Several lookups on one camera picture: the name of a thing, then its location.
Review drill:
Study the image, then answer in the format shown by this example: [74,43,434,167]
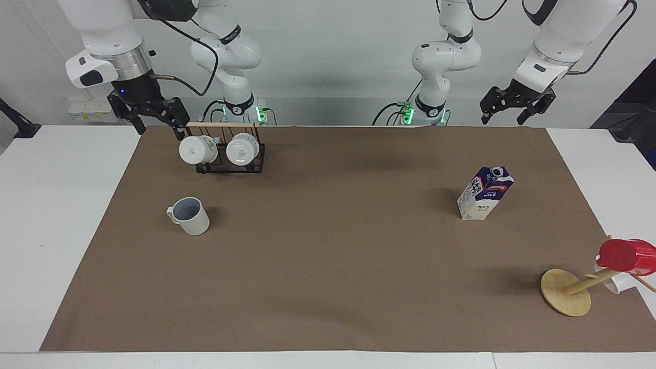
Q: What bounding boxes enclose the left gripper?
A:
[479,78,557,127]

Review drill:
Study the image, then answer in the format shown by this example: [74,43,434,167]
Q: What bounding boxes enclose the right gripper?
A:
[106,72,191,141]

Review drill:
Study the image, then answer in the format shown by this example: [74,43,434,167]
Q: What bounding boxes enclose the white cup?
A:
[178,135,220,166]
[594,263,637,295]
[225,133,260,167]

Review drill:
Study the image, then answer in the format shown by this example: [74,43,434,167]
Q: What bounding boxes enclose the blue white milk carton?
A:
[457,166,515,221]

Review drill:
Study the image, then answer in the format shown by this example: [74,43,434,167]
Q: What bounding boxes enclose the red cup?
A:
[597,238,656,277]

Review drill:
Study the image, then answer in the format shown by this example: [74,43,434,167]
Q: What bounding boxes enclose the grey mug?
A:
[166,197,211,236]

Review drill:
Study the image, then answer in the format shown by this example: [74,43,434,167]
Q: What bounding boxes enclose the black stand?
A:
[0,97,42,139]
[589,58,656,171]

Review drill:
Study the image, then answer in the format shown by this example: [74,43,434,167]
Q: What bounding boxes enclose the wooden mug tree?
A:
[540,235,656,318]

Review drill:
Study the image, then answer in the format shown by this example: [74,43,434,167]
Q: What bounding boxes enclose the black cable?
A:
[202,99,227,124]
[136,0,220,97]
[372,79,427,127]
[566,0,639,76]

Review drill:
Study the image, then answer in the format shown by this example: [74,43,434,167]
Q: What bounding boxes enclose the white wall socket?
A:
[68,99,117,124]

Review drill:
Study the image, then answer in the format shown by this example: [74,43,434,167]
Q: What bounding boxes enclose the black wire mug rack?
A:
[186,121,267,175]

